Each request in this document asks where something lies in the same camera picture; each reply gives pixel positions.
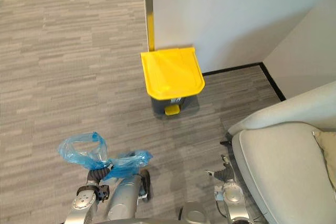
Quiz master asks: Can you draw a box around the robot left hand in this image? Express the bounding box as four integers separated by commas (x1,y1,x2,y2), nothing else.
87,163,114,183

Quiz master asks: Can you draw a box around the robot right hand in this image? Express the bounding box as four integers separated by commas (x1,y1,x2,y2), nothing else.
204,154,235,183

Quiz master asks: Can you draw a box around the blue plastic rubbish bag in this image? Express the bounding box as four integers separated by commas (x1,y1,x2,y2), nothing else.
58,131,154,182

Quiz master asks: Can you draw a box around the yellow trash can pedal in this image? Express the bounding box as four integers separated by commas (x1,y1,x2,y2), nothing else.
164,105,181,116

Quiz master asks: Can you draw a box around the grey trash can body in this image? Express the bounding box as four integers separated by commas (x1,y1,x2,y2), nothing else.
150,93,198,116

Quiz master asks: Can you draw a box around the yellow trash can lid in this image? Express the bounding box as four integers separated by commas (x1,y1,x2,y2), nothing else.
140,47,206,100

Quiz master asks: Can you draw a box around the black sofa leg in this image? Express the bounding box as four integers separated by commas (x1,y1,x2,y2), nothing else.
219,132,234,146

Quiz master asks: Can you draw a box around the silver robot left leg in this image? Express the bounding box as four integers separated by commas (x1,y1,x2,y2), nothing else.
106,175,144,222

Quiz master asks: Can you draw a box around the silver robot leg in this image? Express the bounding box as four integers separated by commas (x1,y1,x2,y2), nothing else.
106,175,144,222
179,201,208,224

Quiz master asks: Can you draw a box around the silver robot right leg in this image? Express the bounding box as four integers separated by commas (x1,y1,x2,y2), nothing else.
179,201,208,224

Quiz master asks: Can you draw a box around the dark robot left foot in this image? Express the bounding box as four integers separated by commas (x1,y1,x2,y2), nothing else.
138,169,152,201

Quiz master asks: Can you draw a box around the light grey sofa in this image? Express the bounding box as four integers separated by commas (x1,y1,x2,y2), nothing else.
227,80,336,224

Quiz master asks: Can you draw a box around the black baseboard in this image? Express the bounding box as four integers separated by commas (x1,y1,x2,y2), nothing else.
202,61,287,102

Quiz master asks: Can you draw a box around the beige cushion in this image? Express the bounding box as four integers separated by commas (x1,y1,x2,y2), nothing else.
312,130,336,191

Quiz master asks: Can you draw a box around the metal wall corner strip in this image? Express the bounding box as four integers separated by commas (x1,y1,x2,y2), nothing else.
143,0,156,52

